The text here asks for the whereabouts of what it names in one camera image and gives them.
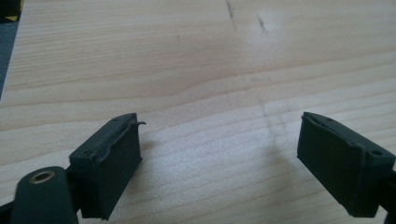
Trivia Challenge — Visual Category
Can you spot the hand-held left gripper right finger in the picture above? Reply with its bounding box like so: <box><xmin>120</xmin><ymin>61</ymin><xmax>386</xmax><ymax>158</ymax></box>
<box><xmin>296</xmin><ymin>111</ymin><xmax>396</xmax><ymax>218</ymax></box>

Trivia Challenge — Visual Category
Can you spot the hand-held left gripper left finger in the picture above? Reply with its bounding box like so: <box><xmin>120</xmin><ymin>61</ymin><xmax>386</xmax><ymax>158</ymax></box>
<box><xmin>68</xmin><ymin>112</ymin><xmax>147</xmax><ymax>221</ymax></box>

